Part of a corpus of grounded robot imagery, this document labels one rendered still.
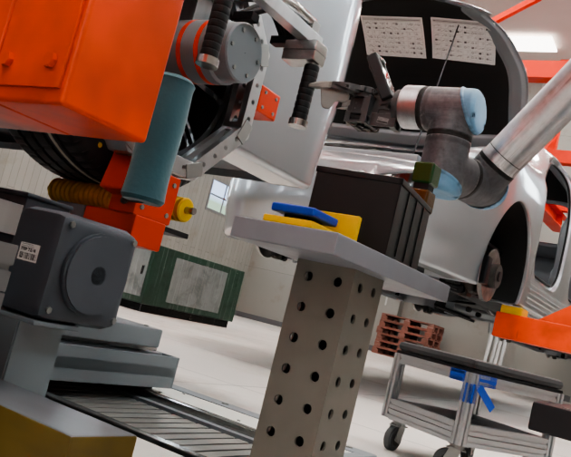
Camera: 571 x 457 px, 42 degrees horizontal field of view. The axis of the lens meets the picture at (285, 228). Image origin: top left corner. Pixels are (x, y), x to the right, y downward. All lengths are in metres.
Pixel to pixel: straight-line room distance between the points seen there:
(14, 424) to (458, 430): 1.44
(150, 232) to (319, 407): 0.70
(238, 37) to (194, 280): 6.69
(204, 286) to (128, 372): 6.65
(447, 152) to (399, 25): 3.61
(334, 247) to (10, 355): 0.58
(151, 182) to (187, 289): 6.68
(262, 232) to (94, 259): 0.35
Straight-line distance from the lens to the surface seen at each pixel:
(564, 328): 4.91
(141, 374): 1.77
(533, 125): 1.56
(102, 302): 1.28
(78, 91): 1.00
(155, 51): 1.10
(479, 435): 2.26
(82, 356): 1.62
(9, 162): 12.79
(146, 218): 1.63
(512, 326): 4.98
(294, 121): 1.68
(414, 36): 5.05
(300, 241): 0.97
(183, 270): 8.02
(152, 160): 1.47
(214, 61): 1.42
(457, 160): 1.48
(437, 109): 1.51
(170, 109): 1.49
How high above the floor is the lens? 0.33
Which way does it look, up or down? 6 degrees up
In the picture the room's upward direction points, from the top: 14 degrees clockwise
